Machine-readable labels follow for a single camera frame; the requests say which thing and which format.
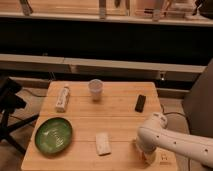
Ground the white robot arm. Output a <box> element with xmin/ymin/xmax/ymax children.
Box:
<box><xmin>136</xmin><ymin>113</ymin><xmax>213</xmax><ymax>168</ymax></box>

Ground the white sponge block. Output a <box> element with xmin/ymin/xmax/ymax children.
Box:
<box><xmin>96</xmin><ymin>132</ymin><xmax>111</xmax><ymax>156</ymax></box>

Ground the black rectangular remote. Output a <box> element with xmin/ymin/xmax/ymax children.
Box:
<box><xmin>135</xmin><ymin>95</ymin><xmax>146</xmax><ymax>112</ymax></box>

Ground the green plate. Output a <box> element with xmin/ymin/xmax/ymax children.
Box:
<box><xmin>34</xmin><ymin>117</ymin><xmax>73</xmax><ymax>155</ymax></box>

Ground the black chair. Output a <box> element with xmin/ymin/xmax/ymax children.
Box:
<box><xmin>0</xmin><ymin>76</ymin><xmax>39</xmax><ymax>154</ymax></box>

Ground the black floor cable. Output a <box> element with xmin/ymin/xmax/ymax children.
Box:
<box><xmin>160</xmin><ymin>103</ymin><xmax>188</xmax><ymax>119</ymax></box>

